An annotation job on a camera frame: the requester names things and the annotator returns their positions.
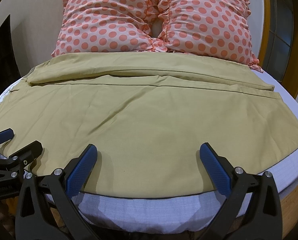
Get bed with lavender sheet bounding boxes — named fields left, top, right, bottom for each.
left=0, top=73, right=298, bottom=233

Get left polka dot pillow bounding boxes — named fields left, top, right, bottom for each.
left=52, top=0, right=167, bottom=57

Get right polka dot pillow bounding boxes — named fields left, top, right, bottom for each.
left=156, top=0, right=262, bottom=72

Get polka dot pillow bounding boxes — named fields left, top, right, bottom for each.
left=52, top=0, right=167, bottom=57
left=156, top=0, right=262, bottom=72

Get khaki olive pants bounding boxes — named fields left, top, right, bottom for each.
left=0, top=52, right=298, bottom=198

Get wooden framed glass door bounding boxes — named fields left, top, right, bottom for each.
left=259, top=0, right=298, bottom=98

